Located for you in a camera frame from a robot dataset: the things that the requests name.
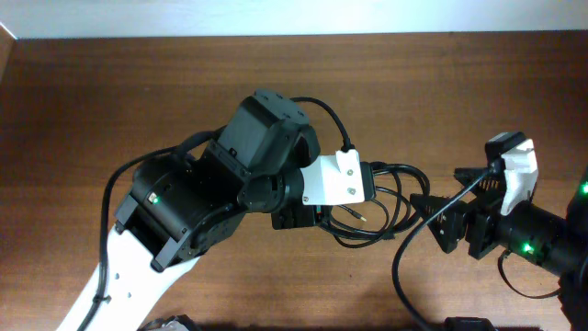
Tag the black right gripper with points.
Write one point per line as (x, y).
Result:
(478, 225)

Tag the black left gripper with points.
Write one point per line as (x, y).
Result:
(299, 216)

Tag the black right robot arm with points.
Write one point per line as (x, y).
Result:
(558, 245)

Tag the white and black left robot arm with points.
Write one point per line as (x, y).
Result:
(185, 199)

